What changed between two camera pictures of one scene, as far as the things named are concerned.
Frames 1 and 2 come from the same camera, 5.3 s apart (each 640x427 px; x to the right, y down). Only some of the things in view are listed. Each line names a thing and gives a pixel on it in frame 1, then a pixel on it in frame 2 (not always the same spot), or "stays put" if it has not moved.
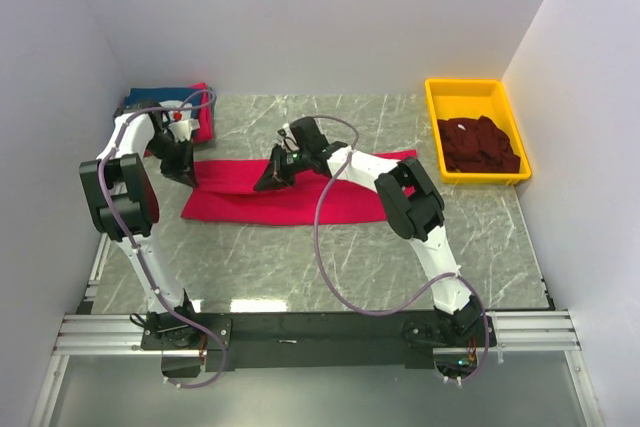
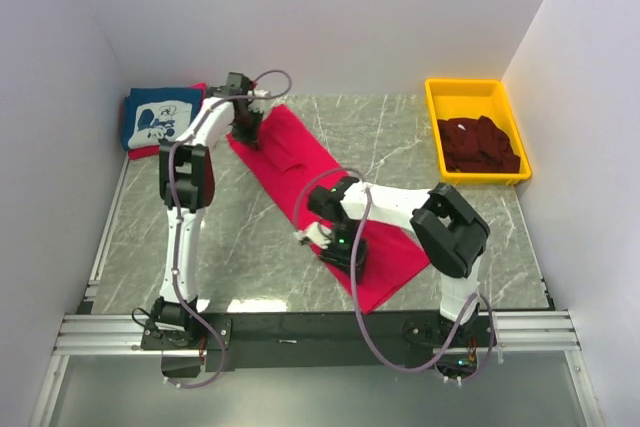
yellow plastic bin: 451,98 stays put
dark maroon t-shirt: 476,145 stays put
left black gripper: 184,169 → 251,137
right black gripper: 275,176 → 342,260
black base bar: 317,340 stays put
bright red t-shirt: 225,191 → 289,164
